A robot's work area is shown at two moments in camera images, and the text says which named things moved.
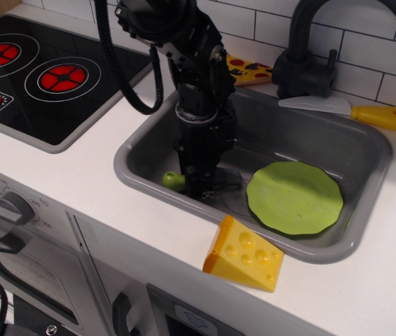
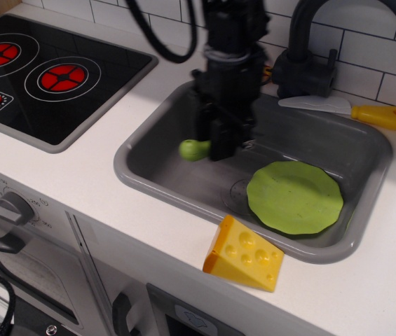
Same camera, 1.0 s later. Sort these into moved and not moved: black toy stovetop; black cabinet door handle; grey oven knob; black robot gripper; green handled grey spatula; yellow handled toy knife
Moved: green handled grey spatula; black robot gripper
Not moved: black cabinet door handle; black toy stovetop; yellow handled toy knife; grey oven knob
